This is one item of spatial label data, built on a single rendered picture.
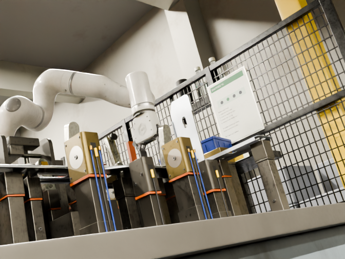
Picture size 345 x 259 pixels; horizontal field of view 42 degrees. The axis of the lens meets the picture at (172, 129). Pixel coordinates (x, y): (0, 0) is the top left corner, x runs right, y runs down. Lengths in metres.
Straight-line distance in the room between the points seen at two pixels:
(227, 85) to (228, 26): 2.98
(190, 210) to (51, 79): 0.76
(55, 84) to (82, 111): 5.27
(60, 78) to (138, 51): 4.36
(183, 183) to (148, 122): 0.30
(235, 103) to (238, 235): 1.41
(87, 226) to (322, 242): 0.55
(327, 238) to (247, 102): 1.13
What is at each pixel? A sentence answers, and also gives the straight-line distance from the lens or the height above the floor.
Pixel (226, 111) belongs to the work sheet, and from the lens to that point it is 2.07.
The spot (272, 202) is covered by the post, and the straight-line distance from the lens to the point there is 1.45.
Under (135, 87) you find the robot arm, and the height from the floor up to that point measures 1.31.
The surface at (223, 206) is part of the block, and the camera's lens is 1.49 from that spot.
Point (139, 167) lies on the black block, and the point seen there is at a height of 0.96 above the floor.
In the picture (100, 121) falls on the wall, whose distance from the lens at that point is 6.61.
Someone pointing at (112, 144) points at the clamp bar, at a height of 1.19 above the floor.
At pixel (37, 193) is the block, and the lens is 1.28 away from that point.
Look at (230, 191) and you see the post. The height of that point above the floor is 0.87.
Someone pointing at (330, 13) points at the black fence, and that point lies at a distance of 1.91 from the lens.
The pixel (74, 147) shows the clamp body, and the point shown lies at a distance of 1.19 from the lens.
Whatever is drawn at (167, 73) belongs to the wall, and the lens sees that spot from 5.58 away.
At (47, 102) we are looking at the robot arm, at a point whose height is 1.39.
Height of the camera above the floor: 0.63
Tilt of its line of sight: 18 degrees up
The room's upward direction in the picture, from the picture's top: 14 degrees counter-clockwise
